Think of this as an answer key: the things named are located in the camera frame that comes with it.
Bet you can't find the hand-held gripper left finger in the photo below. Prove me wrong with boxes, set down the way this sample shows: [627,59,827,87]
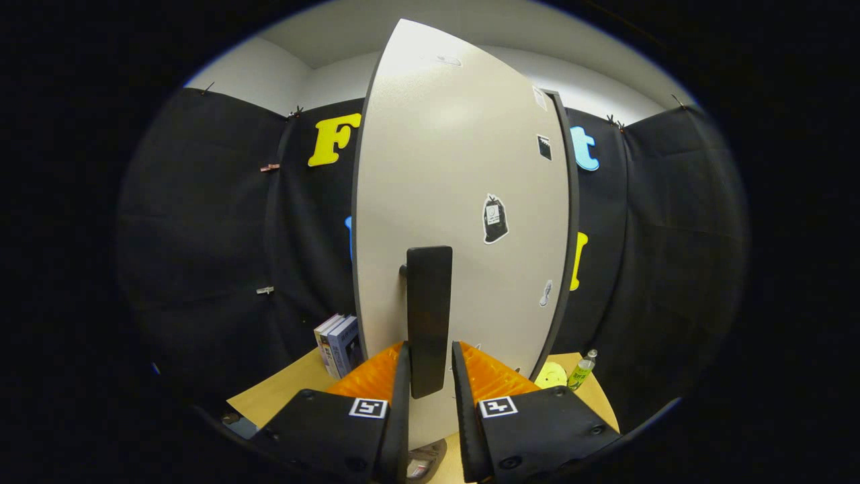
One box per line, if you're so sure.
[252,341,413,484]

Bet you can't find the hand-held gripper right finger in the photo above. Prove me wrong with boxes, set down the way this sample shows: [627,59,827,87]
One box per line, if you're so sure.
[449,341,623,484]

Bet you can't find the brown fuzzy shoe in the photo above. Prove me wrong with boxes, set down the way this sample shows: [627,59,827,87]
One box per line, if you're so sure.
[403,438,448,484]

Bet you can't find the grey shoe cabinet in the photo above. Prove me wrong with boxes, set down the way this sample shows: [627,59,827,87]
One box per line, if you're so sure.
[537,87,581,381]

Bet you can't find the yellow smiley disc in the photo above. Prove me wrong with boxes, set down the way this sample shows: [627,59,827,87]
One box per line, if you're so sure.
[534,362,570,390]

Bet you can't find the green spray bottle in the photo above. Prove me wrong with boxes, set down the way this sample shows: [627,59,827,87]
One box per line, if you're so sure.
[567,349,599,391]

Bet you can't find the blue cover book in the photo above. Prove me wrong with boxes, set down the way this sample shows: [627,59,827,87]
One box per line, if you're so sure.
[327,316,364,380]

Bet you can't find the black backdrop cloth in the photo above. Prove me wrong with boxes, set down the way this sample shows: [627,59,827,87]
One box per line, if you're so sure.
[114,86,750,431]

